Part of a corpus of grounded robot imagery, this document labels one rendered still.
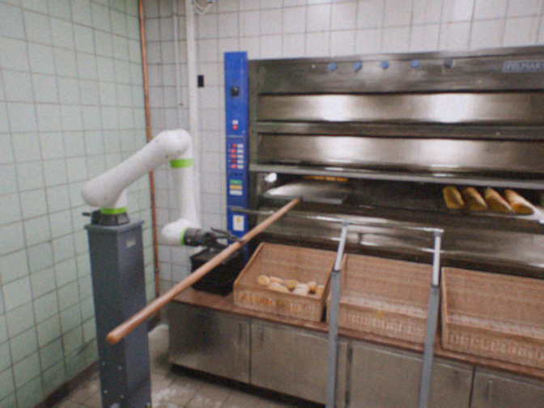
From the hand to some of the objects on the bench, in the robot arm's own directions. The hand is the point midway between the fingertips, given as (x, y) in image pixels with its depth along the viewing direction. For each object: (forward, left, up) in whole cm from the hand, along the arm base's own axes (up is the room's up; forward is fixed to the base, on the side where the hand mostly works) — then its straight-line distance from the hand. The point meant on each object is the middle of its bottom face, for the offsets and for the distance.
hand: (238, 244), depth 177 cm
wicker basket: (+59, +73, -60) cm, 112 cm away
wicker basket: (0, +74, -60) cm, 95 cm away
